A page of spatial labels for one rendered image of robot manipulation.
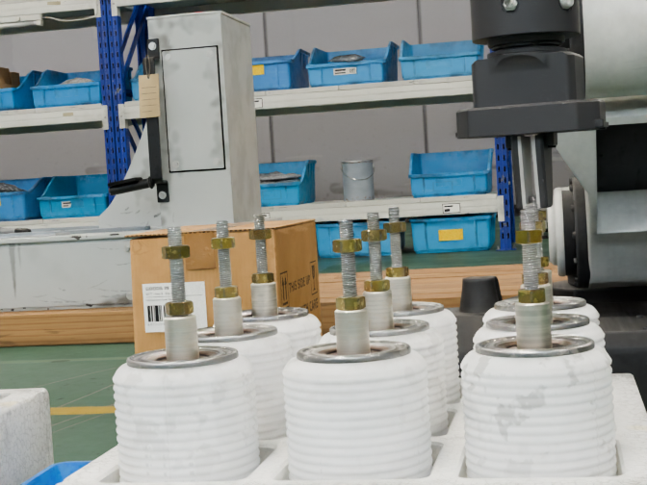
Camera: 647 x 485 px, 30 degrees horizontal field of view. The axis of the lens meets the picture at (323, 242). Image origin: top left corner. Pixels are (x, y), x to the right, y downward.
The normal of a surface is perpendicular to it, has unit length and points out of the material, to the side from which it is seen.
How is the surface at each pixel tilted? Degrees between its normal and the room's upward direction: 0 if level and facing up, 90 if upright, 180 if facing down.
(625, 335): 46
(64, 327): 90
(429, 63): 95
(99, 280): 90
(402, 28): 90
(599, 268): 136
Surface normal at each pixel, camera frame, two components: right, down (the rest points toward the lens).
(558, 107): -0.41, 0.07
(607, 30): -0.18, 0.15
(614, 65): -0.12, 0.61
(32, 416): 0.99, -0.05
